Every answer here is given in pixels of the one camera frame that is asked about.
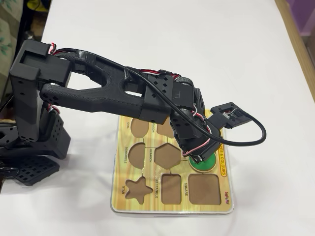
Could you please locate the green circle piece yellow pin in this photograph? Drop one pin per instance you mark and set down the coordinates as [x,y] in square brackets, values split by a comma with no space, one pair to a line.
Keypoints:
[206,166]

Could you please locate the yellow object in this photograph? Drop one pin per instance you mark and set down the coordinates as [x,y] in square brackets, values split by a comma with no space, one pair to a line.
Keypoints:
[37,5]

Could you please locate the steel bottle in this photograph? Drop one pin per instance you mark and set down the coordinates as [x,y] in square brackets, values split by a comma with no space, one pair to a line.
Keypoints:
[30,34]

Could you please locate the black table clamp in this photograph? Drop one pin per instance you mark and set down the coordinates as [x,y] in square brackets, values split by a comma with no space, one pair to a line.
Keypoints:
[8,171]

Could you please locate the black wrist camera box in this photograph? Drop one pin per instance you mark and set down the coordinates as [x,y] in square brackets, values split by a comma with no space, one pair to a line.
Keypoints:
[231,115]

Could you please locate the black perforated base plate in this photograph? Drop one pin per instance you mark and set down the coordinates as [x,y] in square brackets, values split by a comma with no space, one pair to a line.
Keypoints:
[37,169]

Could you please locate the wooden shapes puzzle board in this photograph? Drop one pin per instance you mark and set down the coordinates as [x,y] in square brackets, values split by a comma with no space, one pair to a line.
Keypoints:
[118,196]

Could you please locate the floral curtain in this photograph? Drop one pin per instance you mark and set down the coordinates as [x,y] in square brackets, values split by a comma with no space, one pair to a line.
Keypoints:
[8,29]

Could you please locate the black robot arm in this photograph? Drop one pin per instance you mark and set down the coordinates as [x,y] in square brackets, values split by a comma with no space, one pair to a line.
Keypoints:
[93,98]

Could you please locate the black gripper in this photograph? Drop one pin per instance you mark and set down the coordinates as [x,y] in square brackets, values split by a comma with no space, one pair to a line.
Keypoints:
[202,155]

